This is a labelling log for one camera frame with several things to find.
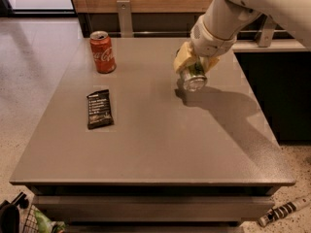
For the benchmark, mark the grey table lower shelf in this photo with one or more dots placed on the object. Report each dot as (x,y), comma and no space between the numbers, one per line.
(153,208)

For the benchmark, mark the right metal bracket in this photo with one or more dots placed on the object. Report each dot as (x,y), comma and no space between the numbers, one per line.
(266,32)

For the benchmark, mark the black handle bottom left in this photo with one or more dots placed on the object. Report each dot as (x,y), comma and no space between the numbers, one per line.
(9,213)

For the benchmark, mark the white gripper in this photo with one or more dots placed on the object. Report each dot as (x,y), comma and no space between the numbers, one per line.
(210,43)

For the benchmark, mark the left metal bracket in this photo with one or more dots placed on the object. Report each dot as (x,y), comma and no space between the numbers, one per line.
(125,18)

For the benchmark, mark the green soda can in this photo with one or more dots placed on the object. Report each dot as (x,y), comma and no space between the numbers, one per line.
(193,77)

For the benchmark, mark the red Coca-Cola can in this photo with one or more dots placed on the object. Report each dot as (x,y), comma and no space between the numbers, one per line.
(102,51)

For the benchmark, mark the black wire basket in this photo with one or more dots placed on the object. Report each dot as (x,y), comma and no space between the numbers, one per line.
(28,222)

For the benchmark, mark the metal bracket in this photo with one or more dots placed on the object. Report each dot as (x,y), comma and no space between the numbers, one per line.
(125,18)
(266,32)

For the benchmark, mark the black and white striped object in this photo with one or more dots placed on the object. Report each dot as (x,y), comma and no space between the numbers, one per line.
(283,211)

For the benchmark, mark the black snack bar wrapper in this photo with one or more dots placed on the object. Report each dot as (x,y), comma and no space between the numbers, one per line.
(99,113)

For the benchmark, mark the green bag in basket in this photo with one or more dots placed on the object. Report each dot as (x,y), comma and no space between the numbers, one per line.
(45,225)

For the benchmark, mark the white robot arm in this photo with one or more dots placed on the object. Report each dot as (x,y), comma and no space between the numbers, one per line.
(216,31)

